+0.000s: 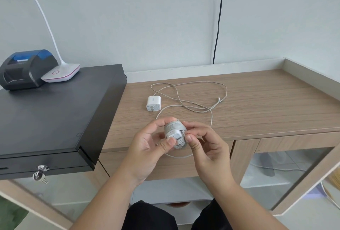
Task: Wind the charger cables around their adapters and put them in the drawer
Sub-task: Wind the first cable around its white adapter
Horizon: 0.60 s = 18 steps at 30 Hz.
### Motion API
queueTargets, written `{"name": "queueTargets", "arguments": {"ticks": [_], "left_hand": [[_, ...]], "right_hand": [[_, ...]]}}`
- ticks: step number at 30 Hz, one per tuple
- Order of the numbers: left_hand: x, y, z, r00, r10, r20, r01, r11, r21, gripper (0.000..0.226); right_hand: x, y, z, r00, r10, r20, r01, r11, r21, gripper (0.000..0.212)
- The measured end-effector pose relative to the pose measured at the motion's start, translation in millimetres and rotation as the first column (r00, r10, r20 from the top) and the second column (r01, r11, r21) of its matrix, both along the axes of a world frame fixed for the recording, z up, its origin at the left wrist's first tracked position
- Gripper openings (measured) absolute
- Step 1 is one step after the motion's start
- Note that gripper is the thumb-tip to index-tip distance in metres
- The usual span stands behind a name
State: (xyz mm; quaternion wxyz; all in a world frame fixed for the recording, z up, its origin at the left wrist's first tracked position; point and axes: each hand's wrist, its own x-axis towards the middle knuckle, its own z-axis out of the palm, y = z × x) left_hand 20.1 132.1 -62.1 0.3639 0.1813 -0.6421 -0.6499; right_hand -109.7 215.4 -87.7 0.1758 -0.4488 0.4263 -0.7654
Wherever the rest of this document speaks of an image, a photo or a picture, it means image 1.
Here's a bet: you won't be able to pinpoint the black cash drawer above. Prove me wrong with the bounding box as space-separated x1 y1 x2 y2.
0 64 127 180

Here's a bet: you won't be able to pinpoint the white charger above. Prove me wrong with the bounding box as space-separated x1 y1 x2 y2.
164 119 189 151

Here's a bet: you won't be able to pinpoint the black and blue receipt printer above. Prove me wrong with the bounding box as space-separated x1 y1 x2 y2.
0 49 58 91

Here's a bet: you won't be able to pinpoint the person's black trousers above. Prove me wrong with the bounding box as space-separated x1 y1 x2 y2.
120 198 234 230

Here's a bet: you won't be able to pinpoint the white cable inside cabinet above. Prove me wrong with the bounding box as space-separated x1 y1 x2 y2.
251 162 307 172

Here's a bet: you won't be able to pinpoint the wooden cabinet counter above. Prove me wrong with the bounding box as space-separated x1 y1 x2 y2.
0 57 340 230

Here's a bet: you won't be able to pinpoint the white wall charger adapter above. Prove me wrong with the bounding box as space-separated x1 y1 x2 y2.
146 95 162 112

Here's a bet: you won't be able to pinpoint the silver drawer keys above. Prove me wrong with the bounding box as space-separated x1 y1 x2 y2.
32 165 50 185

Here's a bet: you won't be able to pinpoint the black wall cable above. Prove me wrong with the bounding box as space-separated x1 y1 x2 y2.
212 0 226 65

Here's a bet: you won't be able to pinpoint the white gooseneck desk lamp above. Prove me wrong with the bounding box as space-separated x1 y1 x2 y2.
13 0 81 83

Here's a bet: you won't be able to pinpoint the brown round stool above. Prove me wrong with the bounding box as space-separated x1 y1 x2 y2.
164 202 192 208

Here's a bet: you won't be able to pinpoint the white charging cable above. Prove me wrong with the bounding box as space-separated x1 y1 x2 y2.
151 82 228 158

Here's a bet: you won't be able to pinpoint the person's right forearm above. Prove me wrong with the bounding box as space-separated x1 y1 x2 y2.
208 177 290 230

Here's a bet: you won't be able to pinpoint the person's left forearm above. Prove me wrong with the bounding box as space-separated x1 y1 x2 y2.
69 170 145 230

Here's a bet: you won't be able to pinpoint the glass cabinet door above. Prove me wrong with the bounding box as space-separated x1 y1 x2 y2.
270 132 340 216

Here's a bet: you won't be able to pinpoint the person's left hand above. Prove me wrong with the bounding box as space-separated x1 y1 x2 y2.
121 118 177 184

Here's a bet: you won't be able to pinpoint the green fabric object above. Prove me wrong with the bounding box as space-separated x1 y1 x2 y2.
0 196 29 230

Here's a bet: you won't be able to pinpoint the person's right hand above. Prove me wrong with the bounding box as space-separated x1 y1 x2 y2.
182 121 235 186

